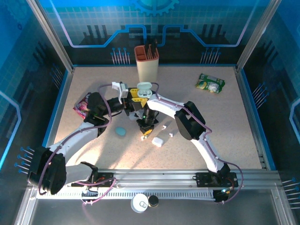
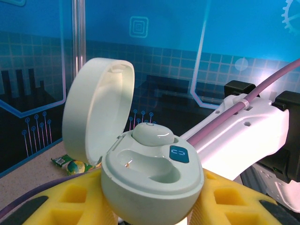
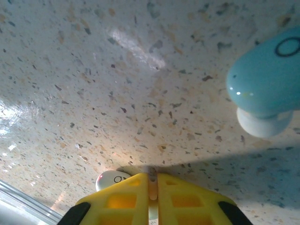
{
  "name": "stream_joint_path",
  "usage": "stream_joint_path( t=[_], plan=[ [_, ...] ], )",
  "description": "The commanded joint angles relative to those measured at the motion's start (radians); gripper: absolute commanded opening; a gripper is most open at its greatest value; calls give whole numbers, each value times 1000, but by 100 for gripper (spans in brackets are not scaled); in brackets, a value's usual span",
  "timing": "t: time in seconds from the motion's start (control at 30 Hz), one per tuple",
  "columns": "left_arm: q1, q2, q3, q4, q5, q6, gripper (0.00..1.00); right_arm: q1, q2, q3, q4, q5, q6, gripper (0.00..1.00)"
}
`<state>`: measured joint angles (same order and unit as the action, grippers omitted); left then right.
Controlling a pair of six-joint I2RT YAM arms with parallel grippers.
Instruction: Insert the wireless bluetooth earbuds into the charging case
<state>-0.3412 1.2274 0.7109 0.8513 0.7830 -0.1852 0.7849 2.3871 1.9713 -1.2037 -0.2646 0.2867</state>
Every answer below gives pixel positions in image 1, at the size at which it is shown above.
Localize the slotted cable duct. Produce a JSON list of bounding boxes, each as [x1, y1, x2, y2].
[[36, 190, 216, 200]]

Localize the green snack packet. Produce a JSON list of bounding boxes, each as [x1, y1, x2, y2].
[[195, 73, 225, 94]]

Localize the aluminium frame post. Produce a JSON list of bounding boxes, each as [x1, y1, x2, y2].
[[25, 0, 75, 73], [235, 0, 282, 73]]

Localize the pink snack packet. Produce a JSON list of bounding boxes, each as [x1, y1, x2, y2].
[[73, 92, 92, 119]]

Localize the grey metal shelf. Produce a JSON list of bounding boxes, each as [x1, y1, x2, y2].
[[14, 188, 296, 225]]

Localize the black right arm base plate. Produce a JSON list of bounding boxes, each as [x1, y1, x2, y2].
[[195, 172, 239, 188]]

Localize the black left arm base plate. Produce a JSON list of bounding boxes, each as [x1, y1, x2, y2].
[[71, 172, 116, 188]]

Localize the beige utensil holder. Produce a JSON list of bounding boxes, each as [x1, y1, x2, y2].
[[134, 44, 160, 84]]

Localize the black controller box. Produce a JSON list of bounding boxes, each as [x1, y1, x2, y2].
[[213, 188, 232, 204]]

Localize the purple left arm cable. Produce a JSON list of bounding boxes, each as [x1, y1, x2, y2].
[[38, 83, 117, 207]]

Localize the green oval earbud case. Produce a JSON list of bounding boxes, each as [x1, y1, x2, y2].
[[136, 82, 152, 98]]

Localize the aluminium front rail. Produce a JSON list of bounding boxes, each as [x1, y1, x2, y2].
[[29, 169, 281, 189]]

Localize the aluminium side rail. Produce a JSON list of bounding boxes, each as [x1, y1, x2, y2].
[[235, 67, 270, 170], [45, 67, 76, 170]]

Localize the white round lid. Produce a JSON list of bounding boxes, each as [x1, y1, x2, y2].
[[130, 193, 150, 214]]

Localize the white square earbud case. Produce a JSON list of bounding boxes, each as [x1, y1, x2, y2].
[[151, 136, 164, 148]]

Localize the black round cap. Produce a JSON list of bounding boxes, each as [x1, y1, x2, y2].
[[148, 195, 159, 208]]

